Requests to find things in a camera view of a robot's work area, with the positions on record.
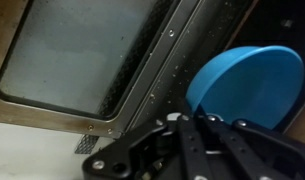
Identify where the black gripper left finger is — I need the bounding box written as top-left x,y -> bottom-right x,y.
81,113 -> 214,180

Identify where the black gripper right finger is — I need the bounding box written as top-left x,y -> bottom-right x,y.
199,114 -> 305,180

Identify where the blue bowl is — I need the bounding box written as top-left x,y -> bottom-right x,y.
185,45 -> 305,131

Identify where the toaster oven glass door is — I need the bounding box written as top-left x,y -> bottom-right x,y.
0,0 -> 260,140

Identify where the black mesh mat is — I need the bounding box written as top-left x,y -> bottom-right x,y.
74,133 -> 101,155

